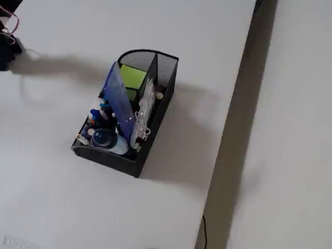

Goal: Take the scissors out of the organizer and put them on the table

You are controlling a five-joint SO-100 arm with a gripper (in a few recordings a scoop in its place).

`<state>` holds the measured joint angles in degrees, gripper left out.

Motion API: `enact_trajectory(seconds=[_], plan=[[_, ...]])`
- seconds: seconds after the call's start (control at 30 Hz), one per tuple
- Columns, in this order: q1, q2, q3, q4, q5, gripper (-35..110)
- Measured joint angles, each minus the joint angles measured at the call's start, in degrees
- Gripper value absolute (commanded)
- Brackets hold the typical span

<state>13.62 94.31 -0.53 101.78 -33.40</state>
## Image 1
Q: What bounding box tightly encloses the thin black cable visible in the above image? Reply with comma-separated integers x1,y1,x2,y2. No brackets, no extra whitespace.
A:
201,215,209,249

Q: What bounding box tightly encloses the black mesh desk organizer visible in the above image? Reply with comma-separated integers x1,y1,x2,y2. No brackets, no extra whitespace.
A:
71,49,179,178

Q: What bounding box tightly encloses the green sticky note pad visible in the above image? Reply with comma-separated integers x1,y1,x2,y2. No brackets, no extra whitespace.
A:
119,64,148,90

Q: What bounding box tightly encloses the navy and light-blue tube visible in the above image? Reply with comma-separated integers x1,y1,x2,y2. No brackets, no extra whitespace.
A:
90,128,130,155

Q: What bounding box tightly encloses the blue pen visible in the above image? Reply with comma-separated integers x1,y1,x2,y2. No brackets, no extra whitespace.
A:
89,108,109,122

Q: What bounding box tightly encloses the red arm wire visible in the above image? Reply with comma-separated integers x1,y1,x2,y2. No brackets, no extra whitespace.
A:
0,0,20,36

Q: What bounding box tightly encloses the translucent blue ruler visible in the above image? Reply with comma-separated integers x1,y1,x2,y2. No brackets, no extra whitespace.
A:
103,61,136,143

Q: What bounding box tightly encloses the white sheet with grey print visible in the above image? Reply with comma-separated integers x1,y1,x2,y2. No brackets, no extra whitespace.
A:
3,235,30,249

